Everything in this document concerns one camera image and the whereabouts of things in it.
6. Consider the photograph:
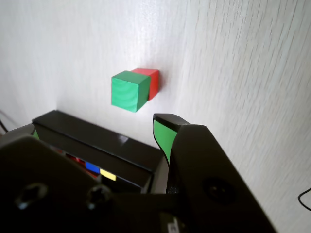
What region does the yellow wooden cube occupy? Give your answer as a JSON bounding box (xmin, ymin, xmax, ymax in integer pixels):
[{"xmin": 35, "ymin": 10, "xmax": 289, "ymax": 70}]
[{"xmin": 99, "ymin": 168, "xmax": 118, "ymax": 182}]

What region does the thin dark cable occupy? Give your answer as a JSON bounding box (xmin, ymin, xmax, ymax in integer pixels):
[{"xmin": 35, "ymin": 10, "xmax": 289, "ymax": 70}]
[{"xmin": 0, "ymin": 110, "xmax": 8, "ymax": 133}]

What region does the black open box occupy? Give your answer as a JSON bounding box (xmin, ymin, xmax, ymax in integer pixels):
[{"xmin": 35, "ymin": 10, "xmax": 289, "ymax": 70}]
[{"xmin": 31, "ymin": 110, "xmax": 164, "ymax": 176}]

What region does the blue wooden cube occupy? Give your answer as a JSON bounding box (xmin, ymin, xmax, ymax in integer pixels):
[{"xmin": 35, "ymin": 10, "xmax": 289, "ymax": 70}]
[{"xmin": 85, "ymin": 162, "xmax": 101, "ymax": 174}]

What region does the thick black table cable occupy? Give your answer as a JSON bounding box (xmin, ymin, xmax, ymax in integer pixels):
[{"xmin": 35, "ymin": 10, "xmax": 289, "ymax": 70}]
[{"xmin": 297, "ymin": 186, "xmax": 311, "ymax": 212}]

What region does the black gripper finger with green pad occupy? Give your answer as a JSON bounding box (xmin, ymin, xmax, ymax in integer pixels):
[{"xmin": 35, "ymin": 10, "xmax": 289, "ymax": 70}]
[{"xmin": 153, "ymin": 113, "xmax": 278, "ymax": 233}]

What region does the red wooden cube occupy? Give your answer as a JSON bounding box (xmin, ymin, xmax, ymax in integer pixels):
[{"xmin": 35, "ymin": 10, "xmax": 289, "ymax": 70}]
[{"xmin": 131, "ymin": 68, "xmax": 160, "ymax": 101}]

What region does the green wooden cube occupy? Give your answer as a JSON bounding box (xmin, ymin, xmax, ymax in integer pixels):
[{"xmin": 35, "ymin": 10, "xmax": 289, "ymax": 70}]
[{"xmin": 110, "ymin": 70, "xmax": 151, "ymax": 114}]

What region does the black cardboard box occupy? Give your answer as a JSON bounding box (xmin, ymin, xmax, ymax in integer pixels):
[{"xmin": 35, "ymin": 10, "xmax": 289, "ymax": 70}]
[{"xmin": 34, "ymin": 121, "xmax": 168, "ymax": 195}]

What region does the black gripper finger with silver tip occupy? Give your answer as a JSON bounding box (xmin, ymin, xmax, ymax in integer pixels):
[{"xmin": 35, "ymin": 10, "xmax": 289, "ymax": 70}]
[{"xmin": 0, "ymin": 123, "xmax": 118, "ymax": 233}]

